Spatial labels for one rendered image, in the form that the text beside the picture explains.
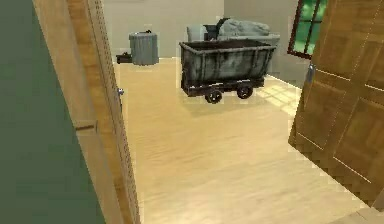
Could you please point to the grey ribbed trash bin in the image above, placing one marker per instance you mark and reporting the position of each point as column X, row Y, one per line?
column 144, row 48

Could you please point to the small silver latch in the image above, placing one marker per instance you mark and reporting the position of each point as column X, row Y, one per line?
column 120, row 91

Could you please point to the grey sofa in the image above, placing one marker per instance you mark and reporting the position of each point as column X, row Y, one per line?
column 196, row 33

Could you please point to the small black object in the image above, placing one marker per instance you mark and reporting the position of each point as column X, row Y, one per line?
column 124, row 58

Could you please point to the brown wooden room door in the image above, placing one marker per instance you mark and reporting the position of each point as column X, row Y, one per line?
column 346, row 100

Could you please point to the grey crumpled cushion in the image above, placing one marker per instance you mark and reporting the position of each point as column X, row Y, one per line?
column 243, row 28

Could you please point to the dark framed window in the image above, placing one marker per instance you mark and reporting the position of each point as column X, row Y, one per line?
column 308, row 26

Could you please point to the light wooden door frame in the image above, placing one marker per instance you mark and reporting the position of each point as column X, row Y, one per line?
column 96, row 110

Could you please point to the grey mine cart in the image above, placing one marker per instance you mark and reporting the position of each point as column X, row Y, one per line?
column 223, row 63

